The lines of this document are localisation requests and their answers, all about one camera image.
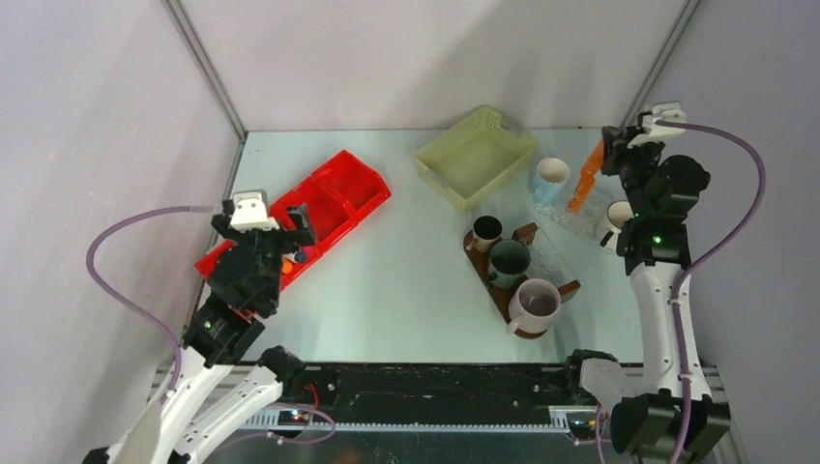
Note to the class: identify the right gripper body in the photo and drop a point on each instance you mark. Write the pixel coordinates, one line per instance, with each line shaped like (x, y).
(635, 165)

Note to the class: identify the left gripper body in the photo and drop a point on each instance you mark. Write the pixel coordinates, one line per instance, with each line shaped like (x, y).
(272, 245)

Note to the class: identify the white mug black handle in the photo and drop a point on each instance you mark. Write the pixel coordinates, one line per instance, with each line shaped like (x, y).
(608, 228)

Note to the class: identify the clear textured acrylic tray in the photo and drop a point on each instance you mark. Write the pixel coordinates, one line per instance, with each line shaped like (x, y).
(554, 204)

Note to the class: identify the light blue mug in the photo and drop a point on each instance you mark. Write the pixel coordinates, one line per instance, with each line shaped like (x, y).
(549, 180)

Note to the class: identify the cream plastic basket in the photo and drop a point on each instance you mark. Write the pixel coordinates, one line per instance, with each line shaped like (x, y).
(475, 157)

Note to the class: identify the dark green mug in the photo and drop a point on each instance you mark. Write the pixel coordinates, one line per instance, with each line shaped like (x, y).
(507, 264)

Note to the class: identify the brown mug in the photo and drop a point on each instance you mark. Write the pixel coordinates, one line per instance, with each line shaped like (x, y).
(485, 231)

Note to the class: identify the pink white mug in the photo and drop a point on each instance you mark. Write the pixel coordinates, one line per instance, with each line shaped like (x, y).
(533, 306)

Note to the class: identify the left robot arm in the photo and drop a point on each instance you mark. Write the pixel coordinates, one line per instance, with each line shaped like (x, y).
(173, 428)

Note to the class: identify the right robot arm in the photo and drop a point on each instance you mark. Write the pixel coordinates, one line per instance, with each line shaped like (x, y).
(669, 412)

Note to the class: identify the brown oval wooden tray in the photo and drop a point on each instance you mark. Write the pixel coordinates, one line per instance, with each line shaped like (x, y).
(500, 297)

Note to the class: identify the red divided organizer bin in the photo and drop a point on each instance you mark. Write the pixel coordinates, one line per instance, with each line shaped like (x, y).
(339, 195)

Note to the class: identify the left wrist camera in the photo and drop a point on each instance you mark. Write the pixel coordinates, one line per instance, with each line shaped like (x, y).
(252, 211)

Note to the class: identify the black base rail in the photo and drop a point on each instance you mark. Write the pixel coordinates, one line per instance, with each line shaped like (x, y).
(437, 394)

